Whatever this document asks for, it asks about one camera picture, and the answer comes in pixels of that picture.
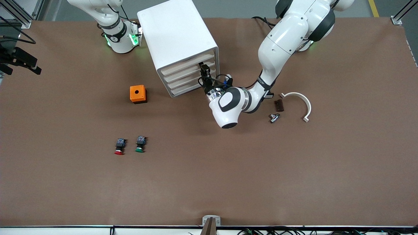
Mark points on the silver metal tee fitting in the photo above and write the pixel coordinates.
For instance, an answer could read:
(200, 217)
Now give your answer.
(274, 117)

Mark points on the aluminium frame post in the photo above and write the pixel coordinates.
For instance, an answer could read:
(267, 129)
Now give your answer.
(26, 23)
(396, 20)

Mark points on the aluminium camera post with foot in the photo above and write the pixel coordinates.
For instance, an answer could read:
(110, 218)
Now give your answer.
(211, 222)

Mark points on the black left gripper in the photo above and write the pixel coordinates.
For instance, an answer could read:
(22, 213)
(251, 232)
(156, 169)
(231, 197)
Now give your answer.
(207, 86)

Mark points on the white drawer cabinet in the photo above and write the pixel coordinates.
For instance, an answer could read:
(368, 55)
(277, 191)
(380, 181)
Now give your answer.
(173, 29)

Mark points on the white table edge rail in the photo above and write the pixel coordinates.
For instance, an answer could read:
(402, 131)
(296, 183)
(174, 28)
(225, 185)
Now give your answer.
(65, 231)

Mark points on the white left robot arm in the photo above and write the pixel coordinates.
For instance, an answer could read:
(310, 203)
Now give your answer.
(281, 36)

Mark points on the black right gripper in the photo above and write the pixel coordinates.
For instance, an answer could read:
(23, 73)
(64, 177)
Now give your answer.
(13, 56)

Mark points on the red push button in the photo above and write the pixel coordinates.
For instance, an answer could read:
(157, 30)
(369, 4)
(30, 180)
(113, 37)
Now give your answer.
(119, 150)

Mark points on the white semicircular pipe clamp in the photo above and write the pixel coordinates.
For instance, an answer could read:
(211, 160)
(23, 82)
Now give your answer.
(309, 107)

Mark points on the dark brown cylinder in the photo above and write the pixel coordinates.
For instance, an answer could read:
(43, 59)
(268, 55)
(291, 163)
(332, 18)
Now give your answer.
(279, 105)

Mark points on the orange button enclosure box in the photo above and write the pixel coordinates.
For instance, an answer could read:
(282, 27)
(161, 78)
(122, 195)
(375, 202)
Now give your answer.
(133, 96)

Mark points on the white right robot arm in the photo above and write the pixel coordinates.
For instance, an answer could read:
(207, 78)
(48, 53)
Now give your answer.
(117, 39)

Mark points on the green push button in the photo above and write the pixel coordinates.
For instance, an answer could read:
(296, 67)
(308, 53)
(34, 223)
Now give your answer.
(139, 148)

